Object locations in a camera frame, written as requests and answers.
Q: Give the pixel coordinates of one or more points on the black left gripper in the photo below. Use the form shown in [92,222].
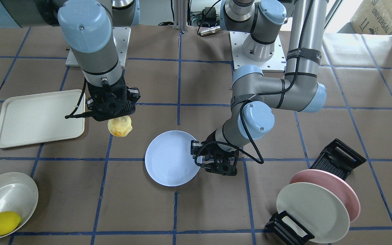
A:
[211,140]

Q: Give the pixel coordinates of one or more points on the pink plate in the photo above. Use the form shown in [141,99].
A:
[340,188]

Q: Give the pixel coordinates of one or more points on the white round dish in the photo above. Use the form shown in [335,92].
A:
[18,194]

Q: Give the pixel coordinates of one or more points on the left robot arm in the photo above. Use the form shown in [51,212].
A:
[254,95]

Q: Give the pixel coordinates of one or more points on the aluminium frame post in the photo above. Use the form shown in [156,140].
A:
[180,13]

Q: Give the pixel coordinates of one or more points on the light blue plate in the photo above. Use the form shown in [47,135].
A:
[168,159]

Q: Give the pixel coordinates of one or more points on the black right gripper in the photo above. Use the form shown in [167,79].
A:
[134,94]

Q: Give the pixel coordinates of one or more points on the white rectangular tray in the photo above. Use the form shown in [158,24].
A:
[40,118]

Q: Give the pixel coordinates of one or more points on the yellow bread roll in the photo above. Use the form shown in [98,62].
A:
[120,126]

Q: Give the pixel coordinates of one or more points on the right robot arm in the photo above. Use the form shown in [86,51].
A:
[87,27]

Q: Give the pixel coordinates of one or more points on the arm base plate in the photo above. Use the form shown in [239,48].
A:
[120,37]
[245,51]

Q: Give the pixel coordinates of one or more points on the yellow lemon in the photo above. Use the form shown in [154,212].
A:
[9,221]

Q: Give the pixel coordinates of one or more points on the cream white plate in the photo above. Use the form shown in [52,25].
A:
[317,209]

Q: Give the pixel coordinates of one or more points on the cardboard box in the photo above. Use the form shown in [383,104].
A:
[373,17]

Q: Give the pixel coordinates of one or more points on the black dish rack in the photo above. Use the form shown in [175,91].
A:
[336,158]

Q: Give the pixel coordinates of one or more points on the silver metal cylinder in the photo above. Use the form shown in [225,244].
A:
[210,31]

